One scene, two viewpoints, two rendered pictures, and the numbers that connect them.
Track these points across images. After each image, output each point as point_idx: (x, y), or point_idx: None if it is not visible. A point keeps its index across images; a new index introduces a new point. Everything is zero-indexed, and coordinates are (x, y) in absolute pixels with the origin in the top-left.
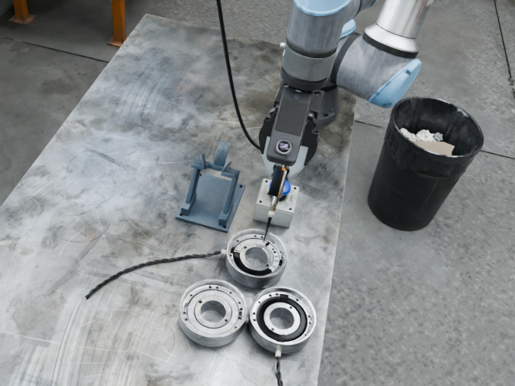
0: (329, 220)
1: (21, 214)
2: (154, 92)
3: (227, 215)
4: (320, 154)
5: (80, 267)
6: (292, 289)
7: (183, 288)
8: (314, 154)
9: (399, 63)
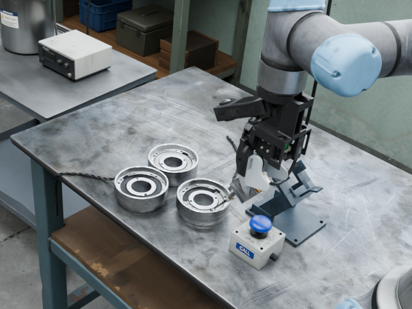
0: (221, 285)
1: (312, 135)
2: None
3: (257, 206)
4: None
5: None
6: (156, 195)
7: (207, 172)
8: (235, 159)
9: (367, 300)
